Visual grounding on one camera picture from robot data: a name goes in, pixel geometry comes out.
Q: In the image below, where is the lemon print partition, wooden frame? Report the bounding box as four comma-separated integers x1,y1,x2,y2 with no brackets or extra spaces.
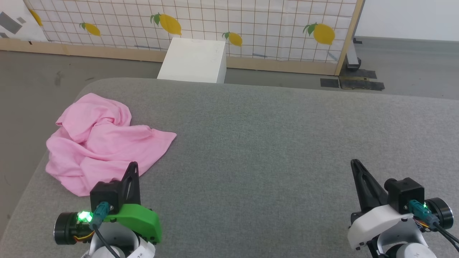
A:
0,0,366,76

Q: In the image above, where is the white box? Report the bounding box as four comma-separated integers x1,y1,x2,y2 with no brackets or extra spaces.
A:
157,37,227,84

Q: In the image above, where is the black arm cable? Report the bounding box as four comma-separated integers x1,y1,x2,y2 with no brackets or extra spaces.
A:
408,200,459,252
89,202,122,258

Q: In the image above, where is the large black floor tape patch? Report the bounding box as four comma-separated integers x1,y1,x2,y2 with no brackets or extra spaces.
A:
339,69,385,91

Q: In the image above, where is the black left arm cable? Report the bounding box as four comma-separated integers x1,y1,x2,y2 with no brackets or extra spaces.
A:
89,202,122,258

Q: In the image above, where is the pink cloth garment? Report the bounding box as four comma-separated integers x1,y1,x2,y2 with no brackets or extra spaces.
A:
46,93,177,197

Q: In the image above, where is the grey fabric sofa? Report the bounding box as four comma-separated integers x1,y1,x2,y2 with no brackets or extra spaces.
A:
0,78,459,258

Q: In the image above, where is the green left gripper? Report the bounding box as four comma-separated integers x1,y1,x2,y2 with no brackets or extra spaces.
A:
104,162,163,245

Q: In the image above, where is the white poster with grey shapes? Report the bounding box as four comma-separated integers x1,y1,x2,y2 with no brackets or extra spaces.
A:
0,0,49,43

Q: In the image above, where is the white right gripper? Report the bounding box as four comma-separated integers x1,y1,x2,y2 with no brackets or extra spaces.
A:
347,159,417,250

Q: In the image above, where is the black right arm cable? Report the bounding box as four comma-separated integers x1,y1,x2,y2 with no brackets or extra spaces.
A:
408,200,459,252

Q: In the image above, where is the grey metal partition foot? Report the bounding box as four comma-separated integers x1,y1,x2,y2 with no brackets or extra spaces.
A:
345,36,362,71

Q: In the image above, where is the black right gripper motor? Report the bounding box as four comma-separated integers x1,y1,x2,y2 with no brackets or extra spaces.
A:
425,197,454,230

